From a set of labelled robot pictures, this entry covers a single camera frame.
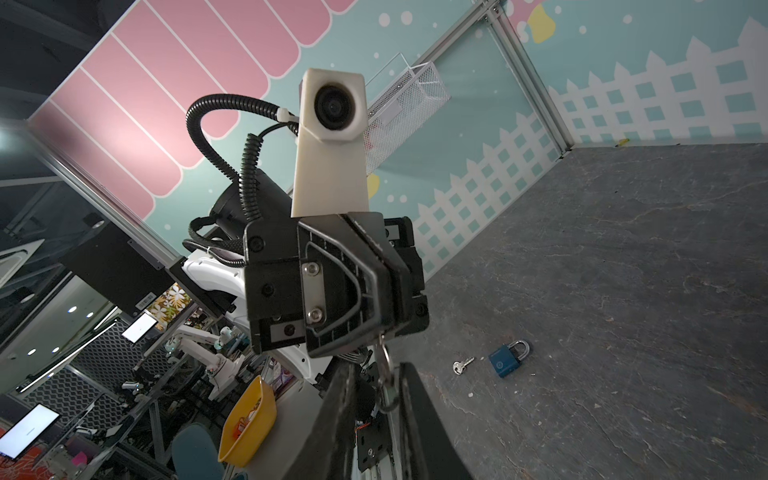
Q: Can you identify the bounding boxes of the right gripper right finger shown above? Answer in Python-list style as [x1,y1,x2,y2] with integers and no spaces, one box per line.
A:
[399,362,472,480]

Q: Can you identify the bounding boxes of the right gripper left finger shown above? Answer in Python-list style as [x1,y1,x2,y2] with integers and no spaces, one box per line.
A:
[283,363,357,480]

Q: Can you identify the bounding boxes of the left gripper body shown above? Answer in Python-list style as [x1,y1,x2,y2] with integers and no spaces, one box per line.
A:
[244,212,429,358]

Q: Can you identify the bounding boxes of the blue padlock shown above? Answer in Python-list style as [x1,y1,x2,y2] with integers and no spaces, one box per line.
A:
[489,340,531,378]

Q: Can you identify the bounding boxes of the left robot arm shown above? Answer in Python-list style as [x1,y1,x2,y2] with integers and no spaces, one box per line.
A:
[184,165,429,387]

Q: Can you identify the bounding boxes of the yellow plastic bin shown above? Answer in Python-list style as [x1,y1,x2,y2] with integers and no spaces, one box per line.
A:
[218,376,277,467]

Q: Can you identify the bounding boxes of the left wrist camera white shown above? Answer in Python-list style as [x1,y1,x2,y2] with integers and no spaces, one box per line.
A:
[292,68,369,218]

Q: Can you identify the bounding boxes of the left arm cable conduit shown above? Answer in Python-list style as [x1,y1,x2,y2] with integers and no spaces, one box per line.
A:
[184,93,301,223]

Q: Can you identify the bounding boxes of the white mesh wall basket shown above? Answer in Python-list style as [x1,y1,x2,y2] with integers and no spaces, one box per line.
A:
[364,53,450,174]

